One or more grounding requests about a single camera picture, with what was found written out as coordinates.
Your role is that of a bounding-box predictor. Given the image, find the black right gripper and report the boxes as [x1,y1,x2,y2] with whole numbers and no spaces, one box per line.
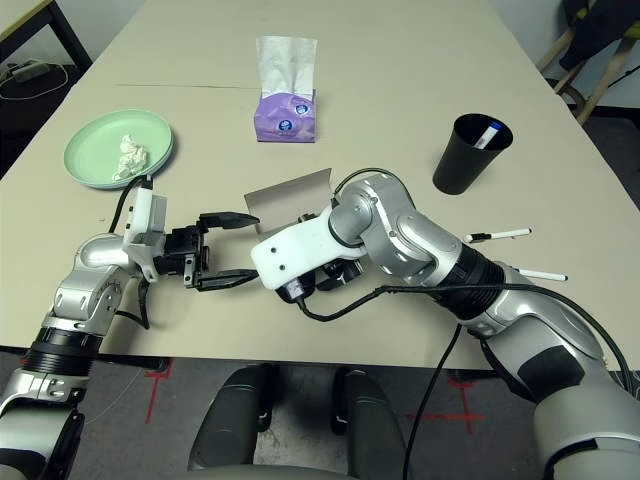
[314,258,363,293]

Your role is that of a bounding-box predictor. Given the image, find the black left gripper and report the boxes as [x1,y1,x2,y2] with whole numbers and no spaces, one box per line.
[153,212,261,293]

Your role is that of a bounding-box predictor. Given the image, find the grey glasses case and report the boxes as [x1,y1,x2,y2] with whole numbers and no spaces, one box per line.
[243,168,335,236]

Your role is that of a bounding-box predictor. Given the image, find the light green plate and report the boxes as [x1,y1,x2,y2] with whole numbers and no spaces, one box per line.
[63,109,175,191]

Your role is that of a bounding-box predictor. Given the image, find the white pen black cap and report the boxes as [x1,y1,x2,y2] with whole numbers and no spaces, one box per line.
[463,227,534,244]

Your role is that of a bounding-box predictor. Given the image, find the white pen blue cap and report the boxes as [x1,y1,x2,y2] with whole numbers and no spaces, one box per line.
[514,268,569,281]
[474,119,503,150]

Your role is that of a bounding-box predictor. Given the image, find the purple tissue pack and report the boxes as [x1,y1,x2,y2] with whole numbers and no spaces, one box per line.
[253,89,319,145]

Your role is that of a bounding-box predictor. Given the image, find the black table foot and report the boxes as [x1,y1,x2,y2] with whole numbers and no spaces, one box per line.
[92,354,169,374]
[449,368,501,384]

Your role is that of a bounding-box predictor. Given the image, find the grey robot right leg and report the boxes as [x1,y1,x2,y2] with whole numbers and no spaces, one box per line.
[332,367,404,480]

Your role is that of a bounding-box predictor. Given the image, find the grey robot leg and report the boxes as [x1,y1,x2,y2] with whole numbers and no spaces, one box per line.
[332,367,404,480]
[188,363,275,474]

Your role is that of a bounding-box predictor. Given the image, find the red floor tape cross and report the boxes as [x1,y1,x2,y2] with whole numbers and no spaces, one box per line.
[144,357,174,424]
[407,379,486,434]

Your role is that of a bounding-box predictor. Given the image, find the black plastic cup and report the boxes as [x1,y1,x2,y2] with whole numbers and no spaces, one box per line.
[432,113,515,196]

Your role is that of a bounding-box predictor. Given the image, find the grey robot left leg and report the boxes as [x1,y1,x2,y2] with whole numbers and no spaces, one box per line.
[188,363,275,474]

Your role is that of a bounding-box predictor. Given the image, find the white upright tissue sheet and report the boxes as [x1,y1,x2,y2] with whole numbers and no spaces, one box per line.
[255,35,319,99]

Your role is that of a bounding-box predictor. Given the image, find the grey power strip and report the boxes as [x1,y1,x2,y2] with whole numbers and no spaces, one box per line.
[7,59,49,81]

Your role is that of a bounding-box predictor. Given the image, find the wooden stool green seat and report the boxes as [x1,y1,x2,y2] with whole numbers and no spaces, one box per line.
[535,27,634,126]

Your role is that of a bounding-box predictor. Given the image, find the dark mat white lines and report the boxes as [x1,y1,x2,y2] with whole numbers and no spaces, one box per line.
[619,369,640,401]

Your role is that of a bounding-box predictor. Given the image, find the black tripod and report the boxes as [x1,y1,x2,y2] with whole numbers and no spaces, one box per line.
[599,64,640,89]

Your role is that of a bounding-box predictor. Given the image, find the dark jacket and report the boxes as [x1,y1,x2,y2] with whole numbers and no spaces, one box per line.
[557,0,640,71]

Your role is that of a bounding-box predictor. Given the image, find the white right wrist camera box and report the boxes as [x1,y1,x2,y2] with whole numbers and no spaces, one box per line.
[249,207,366,291]

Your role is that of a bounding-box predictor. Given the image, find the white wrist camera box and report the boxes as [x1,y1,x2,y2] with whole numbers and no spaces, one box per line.
[122,187,169,281]
[249,207,366,291]

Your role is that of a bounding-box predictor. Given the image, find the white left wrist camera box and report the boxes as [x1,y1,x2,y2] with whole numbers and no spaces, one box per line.
[122,187,169,281]

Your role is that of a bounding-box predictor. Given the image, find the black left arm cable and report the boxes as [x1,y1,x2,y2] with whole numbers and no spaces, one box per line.
[109,174,151,331]

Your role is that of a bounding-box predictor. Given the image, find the thin white floor wire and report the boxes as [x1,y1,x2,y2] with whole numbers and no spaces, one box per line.
[87,372,139,424]

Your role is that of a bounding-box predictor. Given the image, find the white looped floor cable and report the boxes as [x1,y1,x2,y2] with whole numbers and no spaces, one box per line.
[0,62,70,101]

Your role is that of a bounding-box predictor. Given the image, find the beige side table black frame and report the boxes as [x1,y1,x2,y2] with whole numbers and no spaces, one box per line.
[0,0,94,69]

